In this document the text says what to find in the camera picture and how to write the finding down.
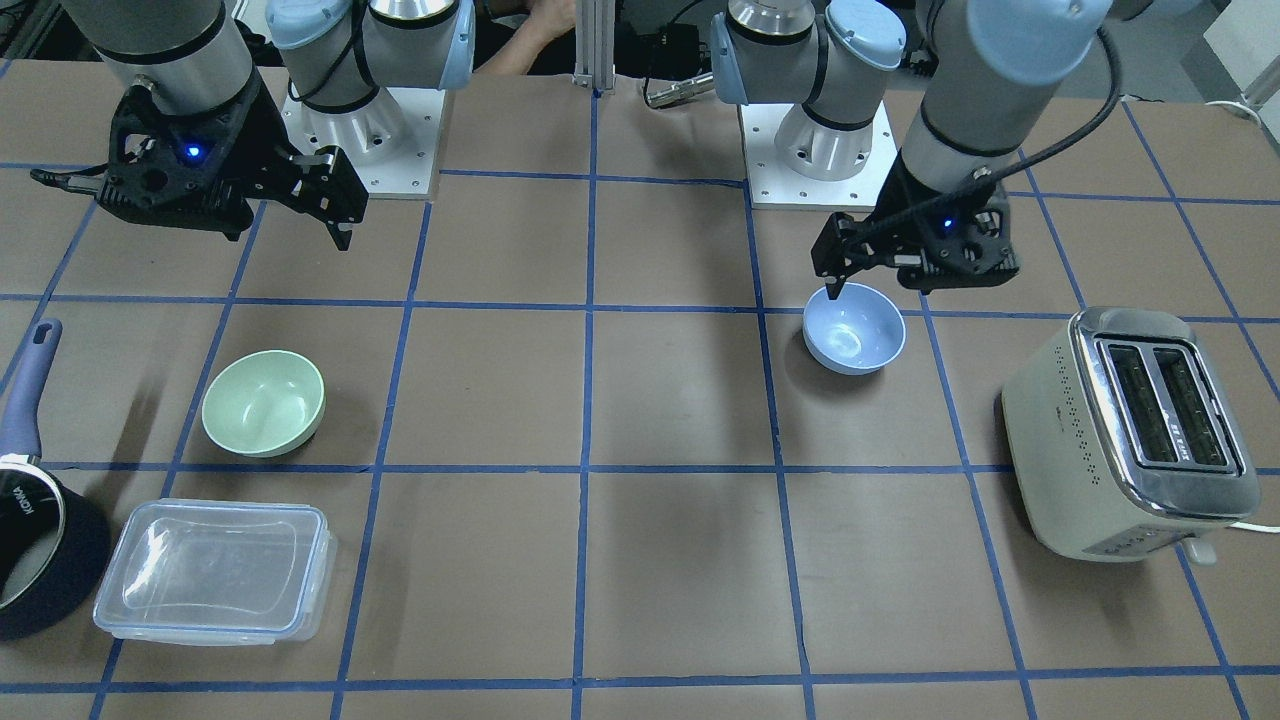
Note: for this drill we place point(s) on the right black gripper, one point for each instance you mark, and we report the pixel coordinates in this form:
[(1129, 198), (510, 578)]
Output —
[(256, 133)]

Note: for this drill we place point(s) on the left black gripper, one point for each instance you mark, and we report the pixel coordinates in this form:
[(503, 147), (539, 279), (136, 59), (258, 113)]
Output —
[(893, 213)]

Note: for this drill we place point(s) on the blue bowl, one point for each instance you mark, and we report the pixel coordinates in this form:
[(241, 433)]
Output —
[(858, 333)]

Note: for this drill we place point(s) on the green bowl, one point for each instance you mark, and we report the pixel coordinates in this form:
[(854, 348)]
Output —
[(265, 404)]

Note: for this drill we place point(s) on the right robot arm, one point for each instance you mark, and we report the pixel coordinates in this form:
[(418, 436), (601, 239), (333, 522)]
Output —
[(194, 55)]

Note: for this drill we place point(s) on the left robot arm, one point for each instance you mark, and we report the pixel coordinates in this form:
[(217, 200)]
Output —
[(999, 65)]

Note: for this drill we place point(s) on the seated person in black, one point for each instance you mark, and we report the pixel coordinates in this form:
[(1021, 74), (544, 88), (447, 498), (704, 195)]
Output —
[(544, 23)]

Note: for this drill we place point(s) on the cream silver toaster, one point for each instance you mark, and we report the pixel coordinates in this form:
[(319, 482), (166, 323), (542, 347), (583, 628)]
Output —
[(1123, 440)]

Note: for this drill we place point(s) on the clear plastic lidded container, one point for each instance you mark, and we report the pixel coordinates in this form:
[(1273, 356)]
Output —
[(218, 573)]

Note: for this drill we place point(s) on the dark blue saucepan with lid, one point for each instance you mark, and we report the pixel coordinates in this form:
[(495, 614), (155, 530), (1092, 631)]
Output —
[(55, 543)]

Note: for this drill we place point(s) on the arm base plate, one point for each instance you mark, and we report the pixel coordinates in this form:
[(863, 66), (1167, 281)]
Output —
[(400, 150), (795, 164)]

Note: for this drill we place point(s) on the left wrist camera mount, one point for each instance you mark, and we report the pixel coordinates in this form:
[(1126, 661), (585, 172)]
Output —
[(963, 245)]

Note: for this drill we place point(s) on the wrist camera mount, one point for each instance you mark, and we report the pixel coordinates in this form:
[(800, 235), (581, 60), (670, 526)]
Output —
[(165, 170), (963, 245)]

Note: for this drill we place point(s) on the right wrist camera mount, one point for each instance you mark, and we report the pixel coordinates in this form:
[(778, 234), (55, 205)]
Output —
[(165, 170)]

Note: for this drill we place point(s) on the aluminium frame post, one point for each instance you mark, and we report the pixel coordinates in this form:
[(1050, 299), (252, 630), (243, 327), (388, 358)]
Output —
[(595, 23)]

